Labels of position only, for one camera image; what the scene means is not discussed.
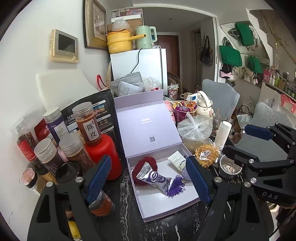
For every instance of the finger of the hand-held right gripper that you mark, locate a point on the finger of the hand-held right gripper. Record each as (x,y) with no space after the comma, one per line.
(257,132)
(240,155)

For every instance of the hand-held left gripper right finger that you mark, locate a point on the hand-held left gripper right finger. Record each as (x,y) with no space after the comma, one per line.
(197,178)

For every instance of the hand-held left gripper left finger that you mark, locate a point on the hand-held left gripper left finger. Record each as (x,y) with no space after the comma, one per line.
(99,176)

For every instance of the purple tassel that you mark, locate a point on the purple tassel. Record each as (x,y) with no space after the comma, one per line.
(175,187)

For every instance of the red fluffy scrunchie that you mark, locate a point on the red fluffy scrunchie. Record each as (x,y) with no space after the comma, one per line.
(138,165)

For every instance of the silver purple snack packet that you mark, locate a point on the silver purple snack packet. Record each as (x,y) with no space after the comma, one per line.
(155,179)

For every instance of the lilac gift box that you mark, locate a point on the lilac gift box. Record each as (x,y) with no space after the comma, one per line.
(148,122)

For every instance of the metal bowl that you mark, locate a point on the metal bowl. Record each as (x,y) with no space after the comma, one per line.
(227,168)

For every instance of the grey covered chair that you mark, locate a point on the grey covered chair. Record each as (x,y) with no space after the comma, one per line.
(219,97)
(268,113)

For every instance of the bagged waffle cookie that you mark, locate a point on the bagged waffle cookie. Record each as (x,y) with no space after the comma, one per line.
(205,155)

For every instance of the red plastic bottle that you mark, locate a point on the red plastic bottle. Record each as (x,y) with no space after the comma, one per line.
(104,148)

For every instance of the white paper roll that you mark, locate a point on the white paper roll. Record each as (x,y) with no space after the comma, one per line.
(223,132)

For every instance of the clear drinking glass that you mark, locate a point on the clear drinking glass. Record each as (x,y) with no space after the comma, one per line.
(218,120)

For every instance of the pink plastic bag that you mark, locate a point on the pink plastic bag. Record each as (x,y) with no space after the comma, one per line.
(288,102)

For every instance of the clear plastic bag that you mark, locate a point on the clear plastic bag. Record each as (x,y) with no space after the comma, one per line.
(194,132)

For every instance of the row of cosmetic bottles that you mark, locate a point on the row of cosmetic bottles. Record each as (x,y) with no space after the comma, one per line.
(279,81)

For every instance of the cluster of clear spice jars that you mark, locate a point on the cluster of clear spice jars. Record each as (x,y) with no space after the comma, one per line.
(46,153)

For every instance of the white handbag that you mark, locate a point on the white handbag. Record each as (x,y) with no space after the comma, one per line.
(248,74)

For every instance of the yellow lemon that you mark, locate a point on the yellow lemon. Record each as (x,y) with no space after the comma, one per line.
(74,229)

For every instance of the cream water bottle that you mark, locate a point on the cream water bottle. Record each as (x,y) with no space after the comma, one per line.
(203,106)

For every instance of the black food bag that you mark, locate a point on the black food bag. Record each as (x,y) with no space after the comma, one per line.
(106,111)

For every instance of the green tote bag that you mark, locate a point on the green tote bag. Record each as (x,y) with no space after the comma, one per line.
(254,64)
(231,55)
(244,33)

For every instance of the pink handbag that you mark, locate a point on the pink handbag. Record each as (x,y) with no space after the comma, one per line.
(225,73)

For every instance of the purple instant noodle cup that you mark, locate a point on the purple instant noodle cup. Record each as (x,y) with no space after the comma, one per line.
(183,112)

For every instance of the red pouch bag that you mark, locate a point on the red pouch bag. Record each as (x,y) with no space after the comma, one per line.
(42,132)

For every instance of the pink cartoon cup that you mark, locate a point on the pink cartoon cup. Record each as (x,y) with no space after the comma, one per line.
(170,110)

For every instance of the cream mug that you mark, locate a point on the cream mug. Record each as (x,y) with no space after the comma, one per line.
(185,96)

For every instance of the clear plastic cup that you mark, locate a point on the clear plastic cup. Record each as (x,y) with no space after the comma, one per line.
(172,91)

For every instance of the dark hanging handbag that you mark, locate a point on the dark hanging handbag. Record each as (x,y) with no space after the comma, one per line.
(205,54)

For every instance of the woven straw fan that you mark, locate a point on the woven straw fan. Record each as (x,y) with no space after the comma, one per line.
(109,74)

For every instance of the grey plastic mailer bag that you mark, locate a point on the grey plastic mailer bag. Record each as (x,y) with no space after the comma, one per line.
(133,78)

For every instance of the white refrigerator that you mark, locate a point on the white refrigerator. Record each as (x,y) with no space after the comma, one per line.
(124,62)

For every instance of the brown door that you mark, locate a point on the brown door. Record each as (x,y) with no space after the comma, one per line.
(168,55)

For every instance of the yellow cooking pot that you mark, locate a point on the yellow cooking pot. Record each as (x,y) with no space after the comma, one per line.
(119,42)

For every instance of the pale green electric kettle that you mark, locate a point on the pale green electric kettle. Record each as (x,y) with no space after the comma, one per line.
(144,37)

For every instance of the framed picture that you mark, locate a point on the framed picture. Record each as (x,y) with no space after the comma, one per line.
(96,23)

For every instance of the clear bag on pot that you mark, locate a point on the clear bag on pot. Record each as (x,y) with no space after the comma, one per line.
(120,24)

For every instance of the cardboard boxes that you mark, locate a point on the cardboard boxes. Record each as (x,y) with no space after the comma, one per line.
(131,16)

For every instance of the wall intercom panel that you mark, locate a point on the wall intercom panel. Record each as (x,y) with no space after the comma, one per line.
(66,44)

